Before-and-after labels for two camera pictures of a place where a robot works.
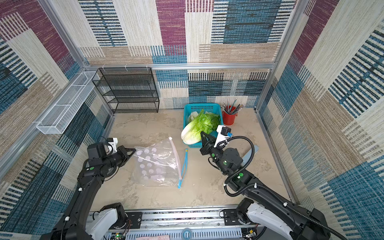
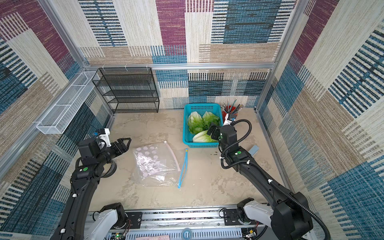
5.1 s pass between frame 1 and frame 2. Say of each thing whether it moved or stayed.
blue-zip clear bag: stayed
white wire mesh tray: stayed
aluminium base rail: stayed
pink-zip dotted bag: moved
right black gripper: moved
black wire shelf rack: stayed
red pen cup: stayed
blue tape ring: stayed
